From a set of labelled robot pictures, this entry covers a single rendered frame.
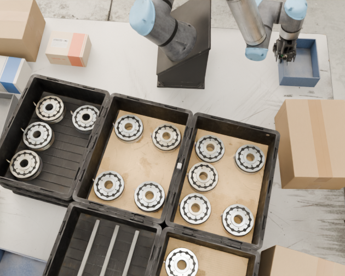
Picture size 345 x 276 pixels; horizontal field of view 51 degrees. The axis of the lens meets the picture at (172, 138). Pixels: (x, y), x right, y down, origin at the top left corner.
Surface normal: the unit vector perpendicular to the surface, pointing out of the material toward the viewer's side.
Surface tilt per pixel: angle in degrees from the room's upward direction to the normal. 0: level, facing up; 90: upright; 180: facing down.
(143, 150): 0
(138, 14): 46
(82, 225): 0
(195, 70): 90
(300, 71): 0
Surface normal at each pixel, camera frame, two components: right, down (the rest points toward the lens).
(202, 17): -0.69, -0.31
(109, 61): 0.00, -0.39
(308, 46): -0.06, 0.92
